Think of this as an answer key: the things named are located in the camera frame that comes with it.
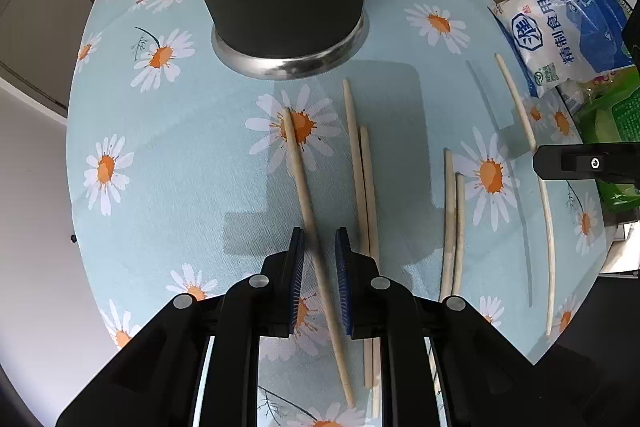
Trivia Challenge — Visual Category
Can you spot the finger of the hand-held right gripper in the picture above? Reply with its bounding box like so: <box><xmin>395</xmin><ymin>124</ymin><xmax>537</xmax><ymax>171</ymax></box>
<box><xmin>532</xmin><ymin>144</ymin><xmax>640</xmax><ymax>184</ymax></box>

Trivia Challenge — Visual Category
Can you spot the white pink packet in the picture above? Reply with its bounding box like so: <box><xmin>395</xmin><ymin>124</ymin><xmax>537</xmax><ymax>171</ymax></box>
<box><xmin>557</xmin><ymin>74</ymin><xmax>608</xmax><ymax>112</ymax></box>

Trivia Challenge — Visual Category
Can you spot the blue daisy tablecloth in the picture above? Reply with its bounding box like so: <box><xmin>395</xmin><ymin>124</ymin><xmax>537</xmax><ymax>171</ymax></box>
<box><xmin>65</xmin><ymin>0</ymin><xmax>619</xmax><ymax>427</ymax></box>

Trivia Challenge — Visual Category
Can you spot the green sugar bag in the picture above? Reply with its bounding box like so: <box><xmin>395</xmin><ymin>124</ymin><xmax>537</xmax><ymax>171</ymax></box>
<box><xmin>575</xmin><ymin>67</ymin><xmax>640</xmax><ymax>228</ymax></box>

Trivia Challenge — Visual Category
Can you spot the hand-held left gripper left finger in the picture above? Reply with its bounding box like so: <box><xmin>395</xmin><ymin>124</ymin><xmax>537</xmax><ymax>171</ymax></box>
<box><xmin>55</xmin><ymin>227</ymin><xmax>306</xmax><ymax>427</ymax></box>

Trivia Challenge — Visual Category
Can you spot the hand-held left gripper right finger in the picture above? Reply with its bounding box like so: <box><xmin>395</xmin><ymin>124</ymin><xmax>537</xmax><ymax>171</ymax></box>
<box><xmin>334</xmin><ymin>227</ymin><xmax>587</xmax><ymax>427</ymax></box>

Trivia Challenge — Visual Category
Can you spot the light bamboo chopstick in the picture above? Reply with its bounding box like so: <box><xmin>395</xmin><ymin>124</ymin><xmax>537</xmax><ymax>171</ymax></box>
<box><xmin>494</xmin><ymin>53</ymin><xmax>557</xmax><ymax>337</ymax></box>
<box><xmin>282</xmin><ymin>107</ymin><xmax>357</xmax><ymax>409</ymax></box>

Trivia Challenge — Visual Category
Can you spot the white blue salt bag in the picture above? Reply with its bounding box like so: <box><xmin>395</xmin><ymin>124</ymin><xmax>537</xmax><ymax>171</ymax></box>
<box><xmin>492</xmin><ymin>0</ymin><xmax>640</xmax><ymax>98</ymax></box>

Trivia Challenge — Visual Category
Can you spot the group of wooden chopsticks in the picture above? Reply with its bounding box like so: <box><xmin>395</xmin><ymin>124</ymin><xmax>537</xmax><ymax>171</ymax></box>
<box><xmin>341</xmin><ymin>78</ymin><xmax>467</xmax><ymax>418</ymax></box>

